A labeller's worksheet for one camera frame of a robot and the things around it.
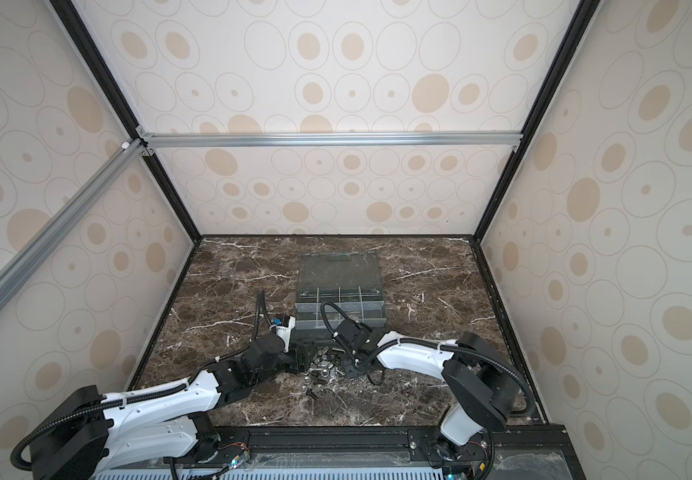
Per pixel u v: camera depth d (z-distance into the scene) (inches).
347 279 42.1
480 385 17.4
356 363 24.2
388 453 29.0
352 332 26.9
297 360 28.2
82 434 16.0
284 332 29.1
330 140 34.7
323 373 33.4
